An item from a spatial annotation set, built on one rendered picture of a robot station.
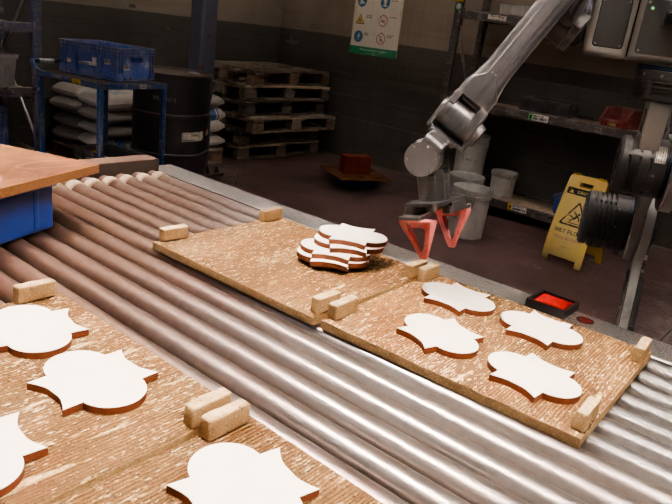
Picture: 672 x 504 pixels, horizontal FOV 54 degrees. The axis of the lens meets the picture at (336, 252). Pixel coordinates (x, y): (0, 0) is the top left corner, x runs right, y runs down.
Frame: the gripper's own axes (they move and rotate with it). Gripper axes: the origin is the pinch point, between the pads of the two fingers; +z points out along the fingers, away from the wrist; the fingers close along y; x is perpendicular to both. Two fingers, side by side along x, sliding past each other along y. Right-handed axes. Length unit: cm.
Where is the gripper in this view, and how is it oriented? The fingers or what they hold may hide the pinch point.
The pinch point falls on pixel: (437, 248)
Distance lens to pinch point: 120.7
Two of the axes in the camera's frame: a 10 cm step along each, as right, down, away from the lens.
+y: -6.4, 2.3, -7.3
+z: 0.9, 9.7, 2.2
